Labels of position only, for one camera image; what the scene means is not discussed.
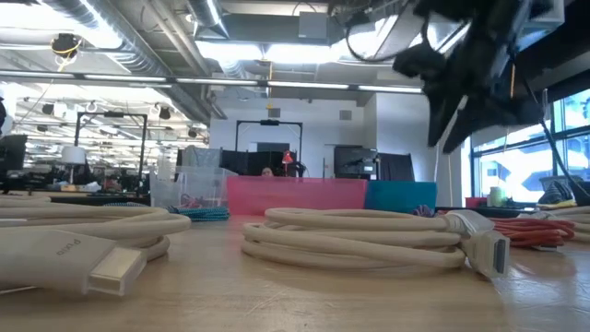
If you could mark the black ceiling camera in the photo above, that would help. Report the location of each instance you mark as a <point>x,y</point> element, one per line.
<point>66,44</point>

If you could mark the yellow-green cup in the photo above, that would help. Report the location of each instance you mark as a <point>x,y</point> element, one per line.
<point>496,197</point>

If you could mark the black background table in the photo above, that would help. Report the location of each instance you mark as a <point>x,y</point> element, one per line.
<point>92,199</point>

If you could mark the dark striped bundle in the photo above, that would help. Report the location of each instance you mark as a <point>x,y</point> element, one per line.
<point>555,193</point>

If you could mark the black metal rig frame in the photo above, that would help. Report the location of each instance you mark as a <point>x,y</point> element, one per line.
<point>144,152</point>
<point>269,122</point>

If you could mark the black curtain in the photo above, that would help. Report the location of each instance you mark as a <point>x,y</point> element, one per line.
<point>396,167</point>

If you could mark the ceiling light strip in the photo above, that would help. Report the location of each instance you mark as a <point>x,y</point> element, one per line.
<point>308,85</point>
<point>389,88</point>
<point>216,81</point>
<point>124,78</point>
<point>37,75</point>

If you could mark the clear plastic bin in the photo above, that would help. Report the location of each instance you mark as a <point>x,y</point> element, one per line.
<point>198,182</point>

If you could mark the black partition panels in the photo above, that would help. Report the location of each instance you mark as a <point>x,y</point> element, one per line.
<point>249,163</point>

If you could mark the small red box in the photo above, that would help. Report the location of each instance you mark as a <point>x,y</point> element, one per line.
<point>475,202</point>

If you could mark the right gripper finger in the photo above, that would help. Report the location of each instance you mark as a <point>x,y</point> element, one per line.
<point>442,120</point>
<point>488,122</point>

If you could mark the silver round air duct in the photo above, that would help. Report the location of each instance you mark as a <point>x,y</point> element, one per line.
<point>138,50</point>

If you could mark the black background monitor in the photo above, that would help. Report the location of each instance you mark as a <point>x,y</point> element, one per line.
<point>13,154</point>

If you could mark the yellow folder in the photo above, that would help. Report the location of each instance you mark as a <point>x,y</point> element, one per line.
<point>555,203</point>

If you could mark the teal plastic bin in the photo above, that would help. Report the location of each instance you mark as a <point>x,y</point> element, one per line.
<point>398,196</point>

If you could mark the grey ceiling box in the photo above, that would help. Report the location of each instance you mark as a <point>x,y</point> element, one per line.
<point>313,25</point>

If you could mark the red desk lamp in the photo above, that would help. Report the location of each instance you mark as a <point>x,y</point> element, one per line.
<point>287,158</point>

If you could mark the person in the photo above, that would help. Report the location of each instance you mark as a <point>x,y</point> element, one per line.
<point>267,172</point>

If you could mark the pink plastic bin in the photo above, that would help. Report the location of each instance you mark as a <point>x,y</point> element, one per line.
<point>295,196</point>

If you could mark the white shade background lamp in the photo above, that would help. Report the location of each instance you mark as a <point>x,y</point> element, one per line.
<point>74,156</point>

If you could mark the black laptop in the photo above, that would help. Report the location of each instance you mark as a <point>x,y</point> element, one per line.
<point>583,193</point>

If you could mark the black office desk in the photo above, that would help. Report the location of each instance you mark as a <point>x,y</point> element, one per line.
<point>470,211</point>

